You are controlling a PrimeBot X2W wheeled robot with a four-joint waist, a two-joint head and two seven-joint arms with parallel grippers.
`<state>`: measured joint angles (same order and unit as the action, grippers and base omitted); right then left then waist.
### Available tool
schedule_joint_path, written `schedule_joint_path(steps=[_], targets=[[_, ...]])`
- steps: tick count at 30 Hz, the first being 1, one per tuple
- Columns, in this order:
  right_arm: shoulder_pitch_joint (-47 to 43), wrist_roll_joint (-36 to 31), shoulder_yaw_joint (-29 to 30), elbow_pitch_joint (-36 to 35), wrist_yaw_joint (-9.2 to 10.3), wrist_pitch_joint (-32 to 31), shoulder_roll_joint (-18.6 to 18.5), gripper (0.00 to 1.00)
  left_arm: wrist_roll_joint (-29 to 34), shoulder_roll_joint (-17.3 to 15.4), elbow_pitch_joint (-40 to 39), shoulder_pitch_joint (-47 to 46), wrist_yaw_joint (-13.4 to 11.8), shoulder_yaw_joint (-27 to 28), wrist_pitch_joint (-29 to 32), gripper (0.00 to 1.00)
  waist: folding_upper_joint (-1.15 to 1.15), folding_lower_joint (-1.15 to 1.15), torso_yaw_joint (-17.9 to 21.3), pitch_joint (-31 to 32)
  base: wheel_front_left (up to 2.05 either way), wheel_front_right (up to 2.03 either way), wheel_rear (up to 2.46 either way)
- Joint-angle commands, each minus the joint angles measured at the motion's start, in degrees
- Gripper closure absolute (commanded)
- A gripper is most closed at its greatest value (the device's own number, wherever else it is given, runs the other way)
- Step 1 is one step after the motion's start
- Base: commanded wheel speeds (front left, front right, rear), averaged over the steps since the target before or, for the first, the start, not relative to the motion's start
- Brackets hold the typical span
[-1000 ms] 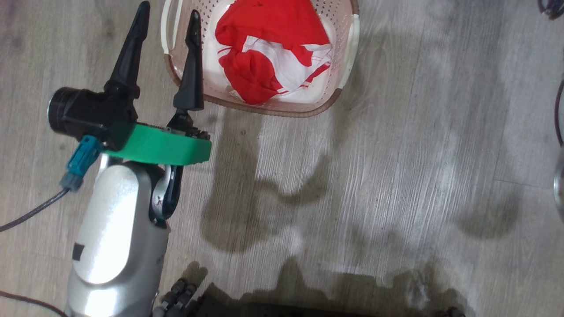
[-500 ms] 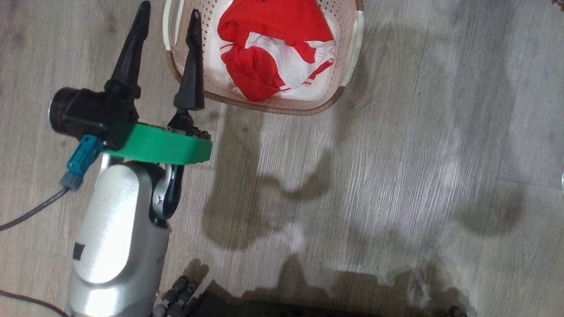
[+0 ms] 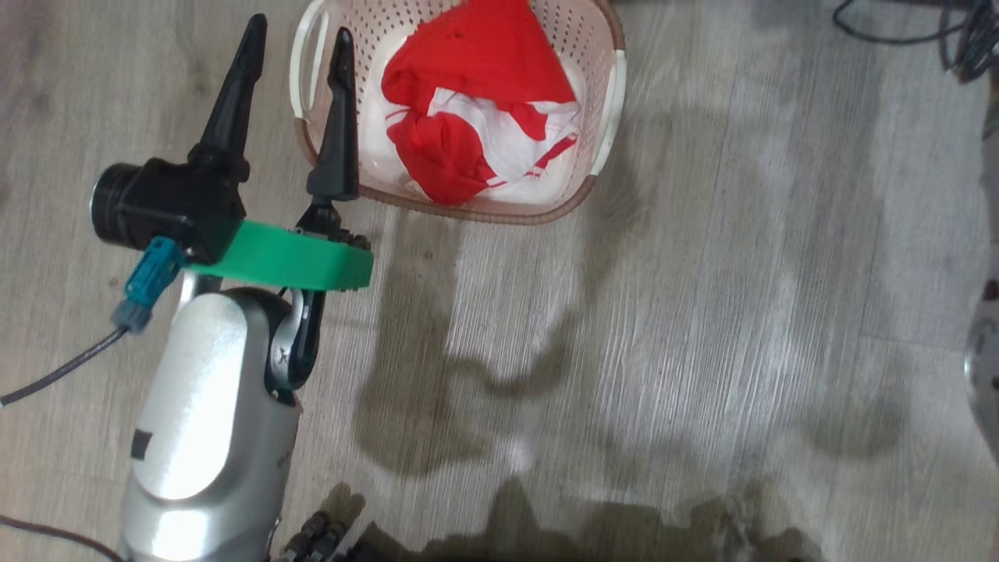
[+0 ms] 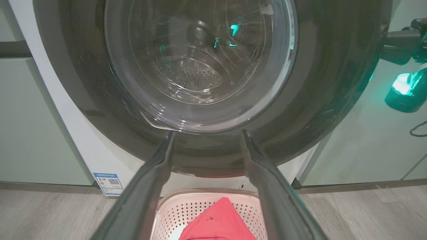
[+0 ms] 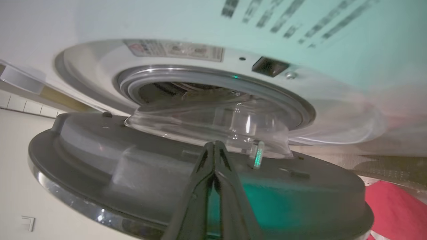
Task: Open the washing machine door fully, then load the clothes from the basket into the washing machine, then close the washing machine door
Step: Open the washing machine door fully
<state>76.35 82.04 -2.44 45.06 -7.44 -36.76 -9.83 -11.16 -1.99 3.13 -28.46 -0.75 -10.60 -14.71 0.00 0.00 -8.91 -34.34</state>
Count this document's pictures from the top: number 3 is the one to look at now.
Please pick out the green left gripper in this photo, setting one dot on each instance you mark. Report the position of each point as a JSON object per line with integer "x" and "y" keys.
{"x": 296, "y": 261}

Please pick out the white garment with red trim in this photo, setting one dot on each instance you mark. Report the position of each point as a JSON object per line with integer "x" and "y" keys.
{"x": 507, "y": 140}

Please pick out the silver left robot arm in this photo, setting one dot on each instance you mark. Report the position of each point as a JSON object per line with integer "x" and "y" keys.
{"x": 203, "y": 406}

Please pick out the beige perforated laundry basket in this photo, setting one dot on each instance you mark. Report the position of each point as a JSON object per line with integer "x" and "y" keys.
{"x": 585, "y": 47}

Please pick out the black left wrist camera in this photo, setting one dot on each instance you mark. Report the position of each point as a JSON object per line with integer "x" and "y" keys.
{"x": 172, "y": 207}

